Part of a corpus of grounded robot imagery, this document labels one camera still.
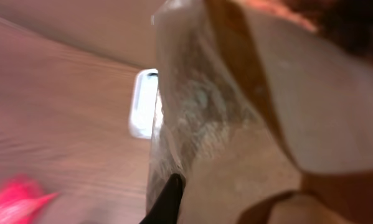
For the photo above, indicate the red and clear snack package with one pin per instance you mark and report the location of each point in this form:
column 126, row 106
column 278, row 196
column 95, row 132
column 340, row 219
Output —
column 22, row 199

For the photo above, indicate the white barcode scanner stand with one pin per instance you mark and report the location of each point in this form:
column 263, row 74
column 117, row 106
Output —
column 143, row 104

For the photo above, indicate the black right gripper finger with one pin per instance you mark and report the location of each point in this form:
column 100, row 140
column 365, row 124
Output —
column 166, row 208

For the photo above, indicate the beige paper pouch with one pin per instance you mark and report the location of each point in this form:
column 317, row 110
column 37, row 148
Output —
column 265, row 108

